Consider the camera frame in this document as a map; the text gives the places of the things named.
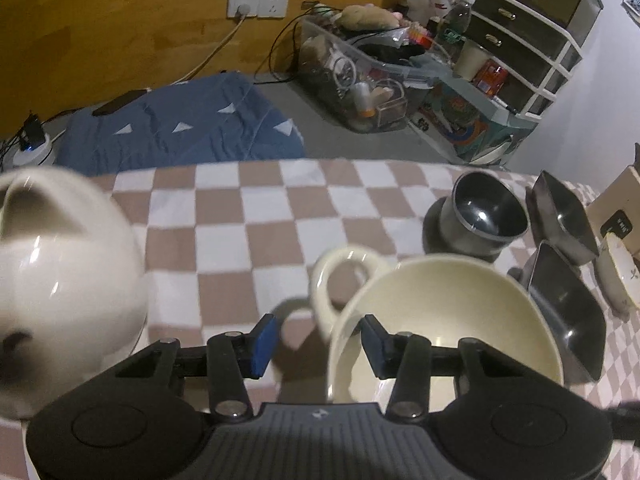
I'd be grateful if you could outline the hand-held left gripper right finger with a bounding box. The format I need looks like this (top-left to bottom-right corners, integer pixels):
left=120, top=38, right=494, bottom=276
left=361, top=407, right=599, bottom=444
left=360, top=313, right=526, bottom=420

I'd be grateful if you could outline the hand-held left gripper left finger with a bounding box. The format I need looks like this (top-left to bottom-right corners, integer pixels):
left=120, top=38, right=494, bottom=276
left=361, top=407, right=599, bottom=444
left=115, top=313, right=277, bottom=422

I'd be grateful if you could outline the cream ceramic bowl with handle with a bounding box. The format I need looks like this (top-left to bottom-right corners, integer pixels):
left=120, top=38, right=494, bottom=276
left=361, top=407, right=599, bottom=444
left=310, top=246, right=565, bottom=406

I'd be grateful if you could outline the round stainless steel bowl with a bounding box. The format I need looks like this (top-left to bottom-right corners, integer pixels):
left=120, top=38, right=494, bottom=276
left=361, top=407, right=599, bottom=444
left=424, top=170, right=531, bottom=261

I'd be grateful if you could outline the square stainless steel tray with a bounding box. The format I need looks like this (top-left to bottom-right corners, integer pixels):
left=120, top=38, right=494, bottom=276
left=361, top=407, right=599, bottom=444
left=525, top=171, right=600, bottom=267
left=520, top=241, right=608, bottom=386

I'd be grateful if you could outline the brown white checkered cloth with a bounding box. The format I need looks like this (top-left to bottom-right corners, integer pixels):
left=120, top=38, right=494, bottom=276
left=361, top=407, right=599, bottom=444
left=0, top=159, right=640, bottom=480

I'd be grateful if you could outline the white cat-shaped ceramic jar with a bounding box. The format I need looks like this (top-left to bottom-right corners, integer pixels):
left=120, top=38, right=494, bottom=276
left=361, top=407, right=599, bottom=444
left=0, top=167, right=151, bottom=421

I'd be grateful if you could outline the blue quilt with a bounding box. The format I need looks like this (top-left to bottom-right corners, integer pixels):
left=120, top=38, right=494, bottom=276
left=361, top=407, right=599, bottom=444
left=55, top=71, right=307, bottom=177

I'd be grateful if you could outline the teal patterned box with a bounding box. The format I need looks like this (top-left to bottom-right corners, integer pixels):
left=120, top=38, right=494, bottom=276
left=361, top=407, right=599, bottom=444
left=410, top=57, right=538, bottom=167

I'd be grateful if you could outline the white floral ceramic bowl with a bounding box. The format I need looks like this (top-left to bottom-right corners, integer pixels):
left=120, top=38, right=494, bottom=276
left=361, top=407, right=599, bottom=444
left=597, top=232, right=640, bottom=317

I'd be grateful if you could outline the beige electric kettle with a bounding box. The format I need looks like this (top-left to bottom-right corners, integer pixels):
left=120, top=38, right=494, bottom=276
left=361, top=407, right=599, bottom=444
left=585, top=142, right=640, bottom=241

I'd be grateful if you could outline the clear plastic storage box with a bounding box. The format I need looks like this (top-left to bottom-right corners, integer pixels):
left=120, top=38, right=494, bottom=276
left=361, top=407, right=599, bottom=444
left=297, top=12, right=436, bottom=133

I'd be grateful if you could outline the black phone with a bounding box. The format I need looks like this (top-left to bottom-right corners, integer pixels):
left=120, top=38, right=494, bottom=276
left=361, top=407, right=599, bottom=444
left=92, top=89, right=151, bottom=117

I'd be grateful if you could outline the white cup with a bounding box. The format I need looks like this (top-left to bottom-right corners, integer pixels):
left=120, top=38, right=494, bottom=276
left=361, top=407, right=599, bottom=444
left=452, top=40, right=493, bottom=82

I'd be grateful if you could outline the black charger plug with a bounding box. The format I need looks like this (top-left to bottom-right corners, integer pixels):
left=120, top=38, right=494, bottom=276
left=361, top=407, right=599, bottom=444
left=22, top=114, right=47, bottom=150

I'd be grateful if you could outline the beige plush toy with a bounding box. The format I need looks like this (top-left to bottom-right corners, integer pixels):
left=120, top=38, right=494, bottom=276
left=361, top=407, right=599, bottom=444
left=339, top=4, right=401, bottom=31

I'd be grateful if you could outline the clear plastic water bottle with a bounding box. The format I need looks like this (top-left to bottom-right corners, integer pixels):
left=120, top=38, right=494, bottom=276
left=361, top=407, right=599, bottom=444
left=445, top=0, right=476, bottom=43

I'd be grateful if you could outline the black cable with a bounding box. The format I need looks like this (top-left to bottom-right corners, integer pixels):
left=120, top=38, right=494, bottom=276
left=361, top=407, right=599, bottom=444
left=252, top=2, right=321, bottom=83

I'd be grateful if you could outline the white power cable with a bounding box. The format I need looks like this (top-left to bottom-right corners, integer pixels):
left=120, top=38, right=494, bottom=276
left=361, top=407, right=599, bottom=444
left=167, top=4, right=249, bottom=86

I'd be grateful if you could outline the white wall socket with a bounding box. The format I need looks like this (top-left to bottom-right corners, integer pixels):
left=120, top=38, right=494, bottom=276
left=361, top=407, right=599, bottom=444
left=227, top=0, right=262, bottom=19

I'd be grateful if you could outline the white frame drawer cabinet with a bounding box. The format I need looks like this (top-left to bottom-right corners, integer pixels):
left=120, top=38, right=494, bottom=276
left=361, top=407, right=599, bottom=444
left=462, top=0, right=601, bottom=121

